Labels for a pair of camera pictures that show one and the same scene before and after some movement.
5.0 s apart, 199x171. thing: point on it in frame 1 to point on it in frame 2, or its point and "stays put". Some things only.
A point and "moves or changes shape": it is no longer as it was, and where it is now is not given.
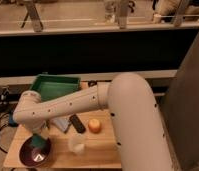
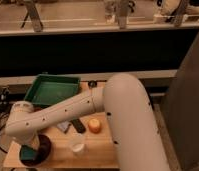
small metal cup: [92, 83] stays put
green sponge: [37, 140] moves or changes shape
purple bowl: [34, 156] stays put
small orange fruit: [94, 125] stays put
